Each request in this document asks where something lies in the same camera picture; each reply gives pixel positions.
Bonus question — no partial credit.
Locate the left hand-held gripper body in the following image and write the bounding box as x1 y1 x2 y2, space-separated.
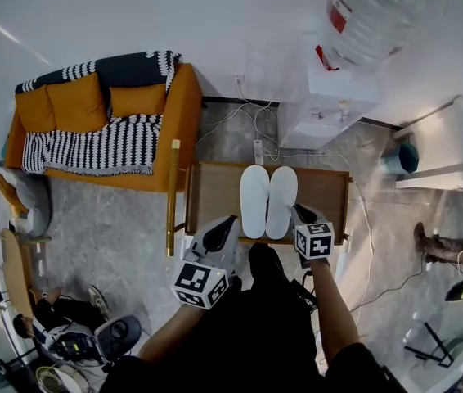
169 243 240 310

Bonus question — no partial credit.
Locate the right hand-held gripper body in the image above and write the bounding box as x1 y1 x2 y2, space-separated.
294 220 335 260

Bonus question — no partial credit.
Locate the white slipper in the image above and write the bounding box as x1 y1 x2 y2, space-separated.
265 165 299 239
239 165 273 239

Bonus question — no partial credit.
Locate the person's left forearm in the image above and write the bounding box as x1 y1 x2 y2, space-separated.
138 300 205 364

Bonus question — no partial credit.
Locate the person's right forearm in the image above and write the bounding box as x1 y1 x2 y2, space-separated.
310 259 362 363

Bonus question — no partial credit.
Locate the wooden tray table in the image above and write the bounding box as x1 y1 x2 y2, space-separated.
185 160 353 247

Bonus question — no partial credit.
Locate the gold metal pole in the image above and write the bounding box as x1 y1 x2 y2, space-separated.
166 139 182 258

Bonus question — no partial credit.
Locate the person's black clothing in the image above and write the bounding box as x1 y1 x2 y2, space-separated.
100 242 408 393

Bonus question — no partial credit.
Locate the white water dispenser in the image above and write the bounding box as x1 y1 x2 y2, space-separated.
276 34 382 151

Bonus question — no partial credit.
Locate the grey device with dark pads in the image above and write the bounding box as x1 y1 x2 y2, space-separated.
94 315 143 360

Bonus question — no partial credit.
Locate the orange sofa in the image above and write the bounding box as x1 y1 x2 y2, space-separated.
4 62 204 194

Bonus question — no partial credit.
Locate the dark teal waste bin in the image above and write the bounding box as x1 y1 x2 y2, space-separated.
380 142 420 176

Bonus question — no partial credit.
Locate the black electronic unit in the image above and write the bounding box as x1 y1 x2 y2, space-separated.
47 332 102 366

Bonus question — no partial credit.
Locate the black white patterned blanket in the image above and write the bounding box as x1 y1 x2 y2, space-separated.
14 50 184 178

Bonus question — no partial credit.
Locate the white sink cabinet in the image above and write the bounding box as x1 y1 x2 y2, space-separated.
393 94 463 192

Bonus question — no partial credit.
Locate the orange sofa cushion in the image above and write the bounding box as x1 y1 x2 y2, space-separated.
15 84 56 134
108 83 169 119
46 71 108 133

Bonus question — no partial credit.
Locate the red ribbon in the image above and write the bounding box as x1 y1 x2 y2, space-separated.
315 45 341 73

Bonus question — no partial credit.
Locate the white round fan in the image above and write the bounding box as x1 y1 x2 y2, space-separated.
34 365 90 393

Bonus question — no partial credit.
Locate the grey cushion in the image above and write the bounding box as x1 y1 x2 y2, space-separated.
0 165 53 237

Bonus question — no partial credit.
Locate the orange pillow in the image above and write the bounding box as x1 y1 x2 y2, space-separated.
0 173 30 219

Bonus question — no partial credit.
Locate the clear water bottle red label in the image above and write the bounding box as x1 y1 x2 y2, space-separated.
324 0 417 74

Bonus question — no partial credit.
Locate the white power cable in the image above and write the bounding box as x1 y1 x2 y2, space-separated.
194 80 282 161
263 149 376 315

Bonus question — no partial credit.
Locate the black cable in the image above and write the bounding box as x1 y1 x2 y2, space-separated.
349 270 427 315

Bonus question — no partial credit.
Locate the black metal frame stand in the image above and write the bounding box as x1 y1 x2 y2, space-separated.
403 321 456 369

